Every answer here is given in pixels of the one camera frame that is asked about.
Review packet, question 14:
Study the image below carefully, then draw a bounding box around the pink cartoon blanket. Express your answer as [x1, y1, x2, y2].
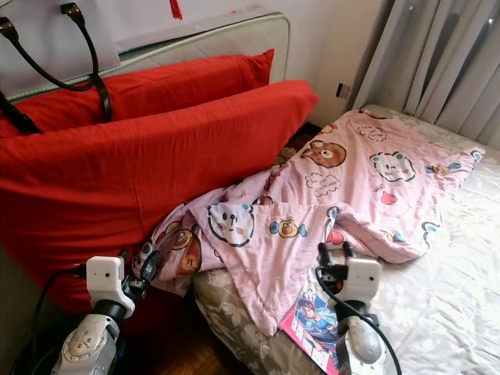
[137, 108, 487, 337]

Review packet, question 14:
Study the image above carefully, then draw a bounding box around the colourful comic magazine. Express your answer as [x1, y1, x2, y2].
[279, 291, 341, 375]

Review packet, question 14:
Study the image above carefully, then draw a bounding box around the big red fabric cushion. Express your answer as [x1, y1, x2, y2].
[0, 48, 277, 141]
[0, 78, 320, 317]

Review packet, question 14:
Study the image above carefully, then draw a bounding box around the bed with beige floral sheet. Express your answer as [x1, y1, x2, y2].
[191, 103, 500, 375]

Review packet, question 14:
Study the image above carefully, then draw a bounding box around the black twin gooseneck holder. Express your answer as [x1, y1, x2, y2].
[0, 2, 113, 124]

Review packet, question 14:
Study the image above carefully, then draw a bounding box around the black pole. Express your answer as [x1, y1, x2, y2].
[0, 92, 44, 135]

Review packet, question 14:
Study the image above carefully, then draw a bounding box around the grey curtain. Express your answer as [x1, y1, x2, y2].
[353, 0, 500, 141]

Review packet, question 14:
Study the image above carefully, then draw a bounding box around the pale lilac panel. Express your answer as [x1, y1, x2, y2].
[0, 0, 122, 98]

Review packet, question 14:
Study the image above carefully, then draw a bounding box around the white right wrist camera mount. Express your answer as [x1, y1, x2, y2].
[336, 258, 382, 321]

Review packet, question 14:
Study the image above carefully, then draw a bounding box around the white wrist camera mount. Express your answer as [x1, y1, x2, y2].
[86, 255, 135, 320]
[336, 258, 382, 321]

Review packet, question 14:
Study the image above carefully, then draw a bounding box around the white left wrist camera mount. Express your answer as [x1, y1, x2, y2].
[86, 255, 135, 320]

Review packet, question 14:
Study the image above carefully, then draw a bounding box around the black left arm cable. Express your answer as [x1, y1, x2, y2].
[31, 264, 91, 375]

